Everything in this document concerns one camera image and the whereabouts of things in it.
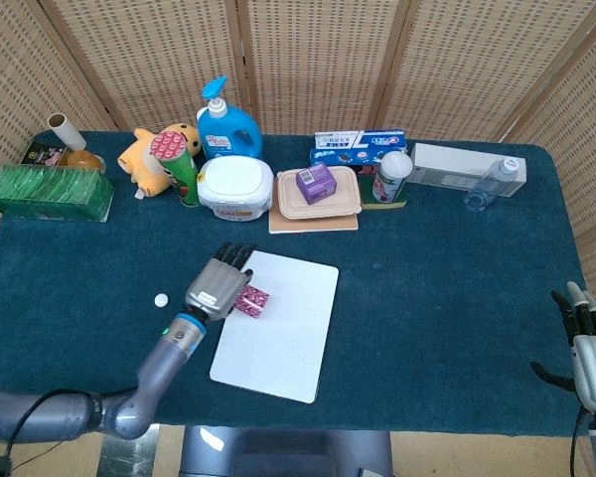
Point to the beige lidded lunch box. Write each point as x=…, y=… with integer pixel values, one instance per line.
x=347, y=194

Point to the blue white toothpaste box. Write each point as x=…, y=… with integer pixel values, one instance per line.
x=357, y=144

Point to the white wet wipes box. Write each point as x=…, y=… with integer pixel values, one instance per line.
x=236, y=189

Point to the yellow green sponge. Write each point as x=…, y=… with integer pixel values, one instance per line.
x=367, y=196

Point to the white rectangular board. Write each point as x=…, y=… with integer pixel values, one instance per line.
x=283, y=338

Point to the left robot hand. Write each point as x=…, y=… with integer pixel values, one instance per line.
x=218, y=285

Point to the white power strip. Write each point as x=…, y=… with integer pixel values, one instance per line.
x=447, y=166

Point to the woven bamboo folding screen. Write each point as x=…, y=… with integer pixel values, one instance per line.
x=328, y=64

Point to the green Pringles can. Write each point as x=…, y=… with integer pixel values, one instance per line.
x=179, y=169

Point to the blue detergent bottle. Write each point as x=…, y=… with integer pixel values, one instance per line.
x=228, y=134

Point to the cardboard tube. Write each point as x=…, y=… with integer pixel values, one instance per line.
x=67, y=131

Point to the wooden cutting board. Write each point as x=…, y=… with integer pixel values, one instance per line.
x=313, y=225

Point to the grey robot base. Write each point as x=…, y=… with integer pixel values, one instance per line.
x=288, y=452

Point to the dark labelled box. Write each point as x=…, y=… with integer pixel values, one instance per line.
x=40, y=153

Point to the clear plastic water bottle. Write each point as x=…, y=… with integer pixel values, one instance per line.
x=487, y=189

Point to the green tea box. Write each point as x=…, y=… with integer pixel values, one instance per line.
x=44, y=191

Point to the teal table cloth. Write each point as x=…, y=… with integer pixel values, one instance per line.
x=427, y=298

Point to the white can strawberry print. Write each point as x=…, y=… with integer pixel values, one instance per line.
x=390, y=179

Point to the yellow plush toy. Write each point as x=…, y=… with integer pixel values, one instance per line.
x=139, y=164

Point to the purple small carton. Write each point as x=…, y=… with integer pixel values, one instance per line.
x=317, y=184

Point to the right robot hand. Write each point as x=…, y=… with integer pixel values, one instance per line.
x=593, y=358

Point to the magenta patterned packet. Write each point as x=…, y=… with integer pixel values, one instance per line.
x=253, y=300

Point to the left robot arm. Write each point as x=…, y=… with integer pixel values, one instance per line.
x=159, y=367

